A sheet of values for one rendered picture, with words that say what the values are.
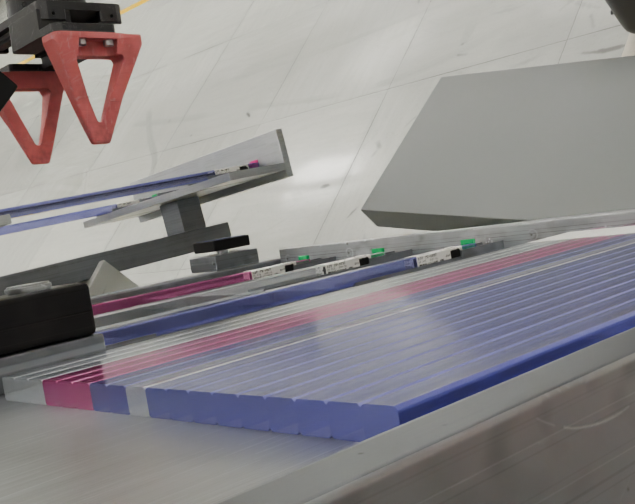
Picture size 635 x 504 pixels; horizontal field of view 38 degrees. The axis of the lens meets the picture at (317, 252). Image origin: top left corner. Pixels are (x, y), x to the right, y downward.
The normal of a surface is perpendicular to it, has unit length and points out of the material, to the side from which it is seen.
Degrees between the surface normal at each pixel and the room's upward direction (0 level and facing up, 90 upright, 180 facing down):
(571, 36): 0
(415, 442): 46
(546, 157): 0
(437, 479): 90
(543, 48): 0
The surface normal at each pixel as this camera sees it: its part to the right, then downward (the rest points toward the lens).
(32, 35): -0.74, 0.13
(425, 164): -0.63, -0.58
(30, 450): -0.16, -0.99
